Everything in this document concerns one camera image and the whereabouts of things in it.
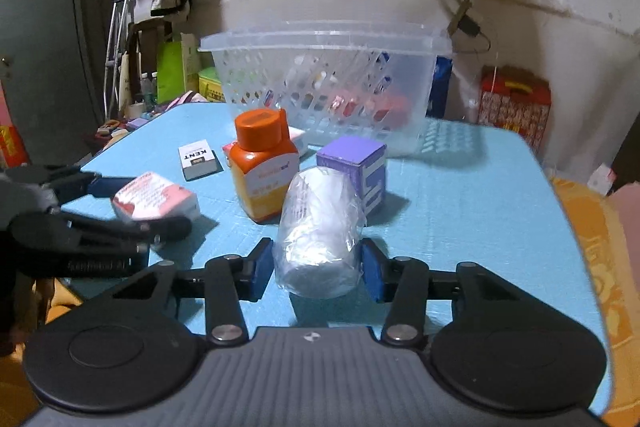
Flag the purple and white box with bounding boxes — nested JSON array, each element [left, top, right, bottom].
[[316, 135, 388, 217]]

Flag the pink and white packet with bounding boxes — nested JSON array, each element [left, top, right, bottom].
[[110, 172, 202, 224]]

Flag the green paper bag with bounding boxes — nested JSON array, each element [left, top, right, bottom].
[[156, 38, 187, 106]]

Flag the grey metal door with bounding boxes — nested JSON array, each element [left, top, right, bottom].
[[0, 0, 110, 168]]

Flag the yellow plastic basket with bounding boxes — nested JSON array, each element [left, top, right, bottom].
[[198, 68, 227, 104]]

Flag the orange patterned blanket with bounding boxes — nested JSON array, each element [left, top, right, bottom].
[[549, 176, 640, 410]]

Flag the small pink and white box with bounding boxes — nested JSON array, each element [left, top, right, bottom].
[[222, 126, 310, 160]]

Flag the orange bottle with orange cap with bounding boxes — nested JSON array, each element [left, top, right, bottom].
[[229, 108, 301, 224]]

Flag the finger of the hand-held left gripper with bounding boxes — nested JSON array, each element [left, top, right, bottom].
[[10, 211, 194, 280], [42, 164, 140, 202]]

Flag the black plug with cable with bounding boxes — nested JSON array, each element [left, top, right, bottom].
[[446, 0, 493, 54]]

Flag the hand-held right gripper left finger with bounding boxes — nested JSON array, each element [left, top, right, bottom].
[[82, 237, 276, 348]]

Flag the red packet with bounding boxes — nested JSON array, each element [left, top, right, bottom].
[[372, 91, 418, 128]]

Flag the clear plastic storage box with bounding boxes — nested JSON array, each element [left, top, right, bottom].
[[220, 0, 442, 38]]

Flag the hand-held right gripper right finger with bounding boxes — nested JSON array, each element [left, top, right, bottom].
[[360, 237, 507, 344]]

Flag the metal crutches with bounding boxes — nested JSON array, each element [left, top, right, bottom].
[[102, 0, 137, 120]]

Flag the red patterned gift box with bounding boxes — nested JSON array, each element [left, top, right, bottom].
[[477, 66, 552, 154]]

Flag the clear plastic basket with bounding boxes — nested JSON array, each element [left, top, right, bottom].
[[198, 21, 453, 158]]

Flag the blue packet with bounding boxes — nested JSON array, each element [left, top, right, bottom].
[[426, 56, 454, 118]]

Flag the white and grey small box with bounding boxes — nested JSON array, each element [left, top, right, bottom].
[[178, 139, 224, 182]]

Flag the plastic-wrapped white roll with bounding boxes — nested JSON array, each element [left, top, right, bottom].
[[273, 166, 368, 300]]

